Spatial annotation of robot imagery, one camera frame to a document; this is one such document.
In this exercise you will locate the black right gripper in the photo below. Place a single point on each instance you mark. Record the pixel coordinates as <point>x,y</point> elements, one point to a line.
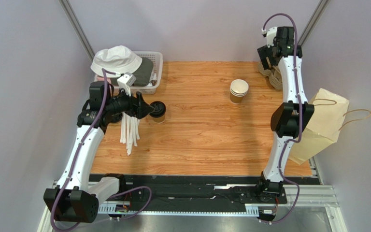
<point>267,52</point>

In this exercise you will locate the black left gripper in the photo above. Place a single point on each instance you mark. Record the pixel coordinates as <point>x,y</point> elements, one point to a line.
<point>137,107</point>

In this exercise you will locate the black plastic cup lid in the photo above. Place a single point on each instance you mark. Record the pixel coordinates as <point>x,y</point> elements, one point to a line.
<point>159,109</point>

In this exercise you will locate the brown paper coffee cup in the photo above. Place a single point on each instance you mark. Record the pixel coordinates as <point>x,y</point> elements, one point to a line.
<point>158,119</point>

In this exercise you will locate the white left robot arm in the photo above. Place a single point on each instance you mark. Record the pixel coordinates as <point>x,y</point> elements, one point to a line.
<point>72,200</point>

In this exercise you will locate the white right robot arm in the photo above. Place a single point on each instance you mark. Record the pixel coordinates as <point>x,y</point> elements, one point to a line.
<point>293,115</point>

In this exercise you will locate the wrapped white straws bundle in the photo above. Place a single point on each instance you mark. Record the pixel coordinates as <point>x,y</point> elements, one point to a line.
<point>129,132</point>

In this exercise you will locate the olive green cloth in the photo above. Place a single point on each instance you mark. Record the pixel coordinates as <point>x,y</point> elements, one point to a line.
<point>143,73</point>

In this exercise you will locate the stack of paper cups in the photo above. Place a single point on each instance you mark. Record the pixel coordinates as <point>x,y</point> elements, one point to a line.
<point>238,90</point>

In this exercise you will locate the white plastic basket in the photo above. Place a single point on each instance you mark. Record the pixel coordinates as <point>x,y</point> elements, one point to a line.
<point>157,59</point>

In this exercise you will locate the white bucket hat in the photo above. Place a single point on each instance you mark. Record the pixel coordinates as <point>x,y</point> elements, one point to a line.
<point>118,60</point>

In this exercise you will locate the kraft paper bag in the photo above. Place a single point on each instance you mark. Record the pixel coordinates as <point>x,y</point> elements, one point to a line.
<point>324,127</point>

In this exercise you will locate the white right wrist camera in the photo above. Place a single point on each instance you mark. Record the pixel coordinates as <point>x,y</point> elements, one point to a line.
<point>270,34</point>

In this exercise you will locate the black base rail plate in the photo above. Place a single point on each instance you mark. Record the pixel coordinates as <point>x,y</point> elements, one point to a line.
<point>133,182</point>

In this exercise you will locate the aluminium frame rail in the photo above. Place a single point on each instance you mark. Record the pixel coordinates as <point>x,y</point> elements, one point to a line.
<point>301,196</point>

